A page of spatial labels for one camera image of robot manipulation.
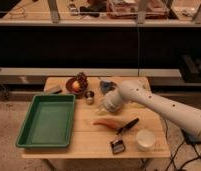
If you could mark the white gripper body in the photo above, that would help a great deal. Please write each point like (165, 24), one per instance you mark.
(111, 102)

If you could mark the orange red pepper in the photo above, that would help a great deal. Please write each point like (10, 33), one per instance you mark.
(108, 122)

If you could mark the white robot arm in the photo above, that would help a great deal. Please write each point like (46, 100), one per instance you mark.
(186, 117)

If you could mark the small metal cup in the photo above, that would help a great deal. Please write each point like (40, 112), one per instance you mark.
(89, 96)

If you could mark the white paper cup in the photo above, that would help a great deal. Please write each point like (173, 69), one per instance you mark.
(145, 140)

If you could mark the blue grey crumpled cloth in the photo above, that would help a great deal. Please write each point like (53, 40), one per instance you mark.
(106, 86)

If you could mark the wooden table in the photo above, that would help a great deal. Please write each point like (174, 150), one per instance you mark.
(91, 141)

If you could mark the brown pine cone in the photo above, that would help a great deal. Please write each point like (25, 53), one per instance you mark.
(82, 80)

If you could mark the yellow fruit in bowl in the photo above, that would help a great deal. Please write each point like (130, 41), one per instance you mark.
(76, 86)

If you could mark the dark red bowl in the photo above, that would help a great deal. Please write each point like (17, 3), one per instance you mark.
(70, 89)

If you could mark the grey sponge block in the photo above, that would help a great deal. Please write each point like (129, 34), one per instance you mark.
(54, 90)

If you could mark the green plastic tray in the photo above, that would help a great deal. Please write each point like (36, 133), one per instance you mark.
(48, 122)

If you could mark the black box on shelf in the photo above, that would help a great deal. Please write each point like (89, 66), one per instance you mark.
(190, 69)

